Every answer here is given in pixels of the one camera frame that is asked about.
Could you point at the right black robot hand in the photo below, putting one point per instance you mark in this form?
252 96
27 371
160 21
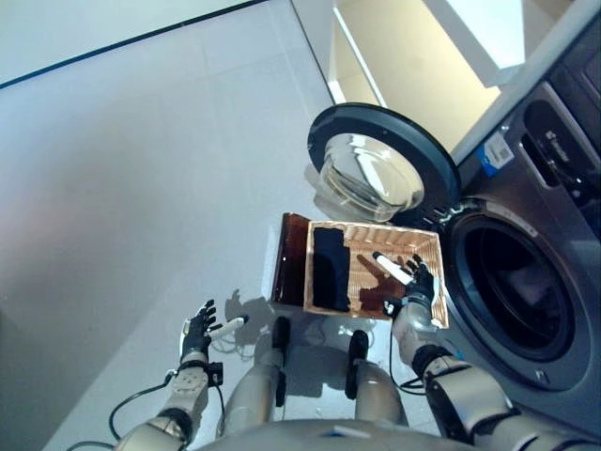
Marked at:
422 289

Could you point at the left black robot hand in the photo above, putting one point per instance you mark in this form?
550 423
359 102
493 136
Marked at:
197 333

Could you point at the black garment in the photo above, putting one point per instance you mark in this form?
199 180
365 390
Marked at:
331 272

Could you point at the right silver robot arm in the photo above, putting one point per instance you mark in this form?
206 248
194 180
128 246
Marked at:
469 390

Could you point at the grey washing machine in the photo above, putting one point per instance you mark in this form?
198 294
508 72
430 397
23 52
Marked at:
516 197

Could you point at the wicker laundry basket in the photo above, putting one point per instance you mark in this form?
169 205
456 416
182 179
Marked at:
422 244

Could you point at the left silver robot leg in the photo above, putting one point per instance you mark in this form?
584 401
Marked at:
253 376

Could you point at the brown glossy stool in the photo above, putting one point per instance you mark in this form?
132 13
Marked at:
291 258

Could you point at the round glass washer door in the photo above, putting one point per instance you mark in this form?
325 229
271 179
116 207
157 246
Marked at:
375 164

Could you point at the blue white washer label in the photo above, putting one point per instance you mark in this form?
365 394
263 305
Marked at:
495 152

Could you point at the grey robot torso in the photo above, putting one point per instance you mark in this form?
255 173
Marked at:
328 437

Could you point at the white shelf cabinet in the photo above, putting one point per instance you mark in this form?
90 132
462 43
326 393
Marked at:
422 56

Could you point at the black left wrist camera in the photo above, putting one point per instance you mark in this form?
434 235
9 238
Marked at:
216 373

